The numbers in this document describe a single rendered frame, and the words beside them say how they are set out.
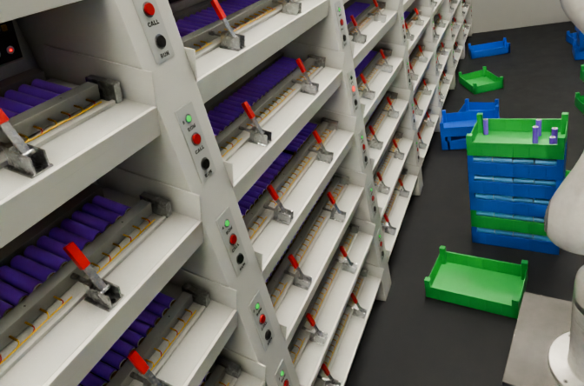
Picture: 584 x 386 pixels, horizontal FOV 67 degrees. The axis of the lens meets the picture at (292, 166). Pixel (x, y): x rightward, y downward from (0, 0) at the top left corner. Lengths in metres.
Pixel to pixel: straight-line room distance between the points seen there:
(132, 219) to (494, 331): 1.24
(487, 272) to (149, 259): 1.38
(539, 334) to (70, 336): 0.96
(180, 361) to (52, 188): 0.36
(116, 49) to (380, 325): 1.30
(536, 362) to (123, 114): 0.95
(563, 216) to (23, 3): 0.81
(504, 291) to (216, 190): 1.24
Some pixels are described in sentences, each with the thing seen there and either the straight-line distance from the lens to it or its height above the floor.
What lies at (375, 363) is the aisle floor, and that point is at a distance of 1.56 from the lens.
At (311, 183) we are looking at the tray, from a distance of 1.09.
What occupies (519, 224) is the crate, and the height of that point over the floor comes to 0.12.
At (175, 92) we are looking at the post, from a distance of 0.66.
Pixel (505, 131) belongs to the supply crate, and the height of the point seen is 0.40.
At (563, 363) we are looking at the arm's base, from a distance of 1.15.
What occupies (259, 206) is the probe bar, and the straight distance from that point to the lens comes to 0.98.
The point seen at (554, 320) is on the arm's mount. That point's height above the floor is 0.33.
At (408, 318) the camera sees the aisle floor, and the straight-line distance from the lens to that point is 1.66.
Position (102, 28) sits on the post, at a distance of 0.65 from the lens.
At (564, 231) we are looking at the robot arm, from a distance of 0.87.
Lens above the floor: 1.23
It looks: 27 degrees down
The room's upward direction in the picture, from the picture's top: 15 degrees counter-clockwise
